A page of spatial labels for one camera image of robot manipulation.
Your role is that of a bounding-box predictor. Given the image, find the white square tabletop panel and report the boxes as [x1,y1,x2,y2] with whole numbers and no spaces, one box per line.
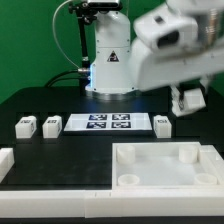
[112,142,224,190]

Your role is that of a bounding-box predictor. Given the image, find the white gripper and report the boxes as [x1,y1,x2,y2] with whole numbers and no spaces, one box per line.
[129,3,224,91]

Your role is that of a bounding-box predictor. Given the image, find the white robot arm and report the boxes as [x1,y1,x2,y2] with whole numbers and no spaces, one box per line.
[86,0,224,97]

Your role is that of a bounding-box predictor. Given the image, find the white L-shaped obstacle wall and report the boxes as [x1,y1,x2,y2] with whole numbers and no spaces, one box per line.
[0,145,224,219]

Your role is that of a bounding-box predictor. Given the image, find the grey cable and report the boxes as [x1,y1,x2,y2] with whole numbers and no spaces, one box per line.
[51,0,88,72]

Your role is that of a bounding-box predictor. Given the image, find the white plate with tags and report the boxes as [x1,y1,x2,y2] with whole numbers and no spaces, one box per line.
[64,113,152,132]

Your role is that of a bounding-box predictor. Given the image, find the black cables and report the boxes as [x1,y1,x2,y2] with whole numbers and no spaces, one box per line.
[44,69,88,88]

